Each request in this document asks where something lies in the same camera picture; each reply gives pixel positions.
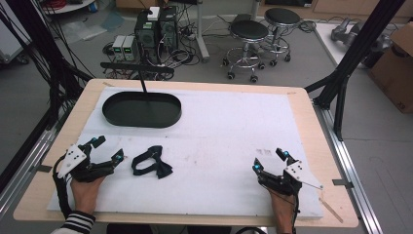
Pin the thin wooden stick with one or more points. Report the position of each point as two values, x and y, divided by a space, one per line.
331 210

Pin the dark tape strip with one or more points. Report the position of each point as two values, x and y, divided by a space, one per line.
44 168
343 183

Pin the black T-shaped stand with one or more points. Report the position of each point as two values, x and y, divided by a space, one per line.
136 67

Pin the grey machine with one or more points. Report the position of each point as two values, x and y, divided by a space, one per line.
349 32

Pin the grey power supply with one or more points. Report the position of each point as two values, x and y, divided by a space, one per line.
118 48
130 48

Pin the person's left hand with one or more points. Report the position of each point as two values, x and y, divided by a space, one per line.
85 195

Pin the black computer tower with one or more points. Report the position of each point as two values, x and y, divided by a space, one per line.
168 29
146 35

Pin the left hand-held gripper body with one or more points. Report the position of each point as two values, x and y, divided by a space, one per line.
73 159

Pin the brown cardboard box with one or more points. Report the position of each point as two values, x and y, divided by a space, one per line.
394 71

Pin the aluminium rail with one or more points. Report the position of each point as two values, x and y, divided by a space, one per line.
350 177
29 164

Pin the person's right hand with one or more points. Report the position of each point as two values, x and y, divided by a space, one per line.
283 208

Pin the black round stool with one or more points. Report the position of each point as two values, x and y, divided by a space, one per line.
281 16
249 31

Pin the round white table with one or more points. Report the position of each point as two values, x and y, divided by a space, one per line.
69 6

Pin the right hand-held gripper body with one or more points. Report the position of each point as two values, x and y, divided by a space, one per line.
293 172

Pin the black metal frame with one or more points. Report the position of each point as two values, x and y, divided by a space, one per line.
358 48
32 35

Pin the white box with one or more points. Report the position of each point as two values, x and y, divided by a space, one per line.
153 13

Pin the white foam mat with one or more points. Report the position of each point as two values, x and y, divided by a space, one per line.
211 130

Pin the black bow tie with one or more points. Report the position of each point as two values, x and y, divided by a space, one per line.
162 169

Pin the black oval tray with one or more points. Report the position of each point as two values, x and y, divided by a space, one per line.
139 112

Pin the grey table leg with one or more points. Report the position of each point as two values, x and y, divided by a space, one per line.
200 26

